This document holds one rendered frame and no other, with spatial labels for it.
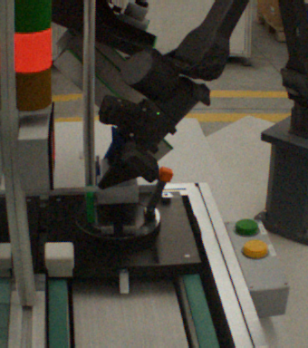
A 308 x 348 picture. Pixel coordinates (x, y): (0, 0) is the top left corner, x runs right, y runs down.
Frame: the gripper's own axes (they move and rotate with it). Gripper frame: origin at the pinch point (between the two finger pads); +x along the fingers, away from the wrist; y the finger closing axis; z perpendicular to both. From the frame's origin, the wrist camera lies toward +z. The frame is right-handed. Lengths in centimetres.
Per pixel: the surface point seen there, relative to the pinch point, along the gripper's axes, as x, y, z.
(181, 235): 1.3, 3.5, -15.3
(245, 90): 4, -343, -157
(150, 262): 5.2, 11.1, -11.0
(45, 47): -13.0, 20.5, 24.1
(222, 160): -2, -47, -36
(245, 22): -33, -405, -143
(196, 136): 0, -62, -33
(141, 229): 4.2, 4.4, -9.2
